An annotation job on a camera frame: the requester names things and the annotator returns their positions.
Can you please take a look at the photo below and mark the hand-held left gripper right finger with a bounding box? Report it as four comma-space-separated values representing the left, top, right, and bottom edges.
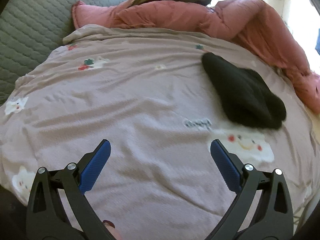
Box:
210, 139, 294, 240

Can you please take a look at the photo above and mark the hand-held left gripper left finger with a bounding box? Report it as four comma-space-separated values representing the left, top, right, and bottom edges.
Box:
26, 139, 118, 240

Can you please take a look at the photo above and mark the black sweater with orange cuffs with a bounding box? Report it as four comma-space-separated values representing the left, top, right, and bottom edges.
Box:
201, 52, 287, 130

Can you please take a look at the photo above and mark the printed beige blanket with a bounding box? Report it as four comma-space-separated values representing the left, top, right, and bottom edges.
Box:
0, 25, 320, 240

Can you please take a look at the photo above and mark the grey quilted cushion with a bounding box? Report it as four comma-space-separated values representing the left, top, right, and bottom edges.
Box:
0, 0, 135, 105

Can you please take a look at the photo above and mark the pink quilt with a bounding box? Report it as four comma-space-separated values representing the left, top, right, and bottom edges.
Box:
71, 0, 320, 112

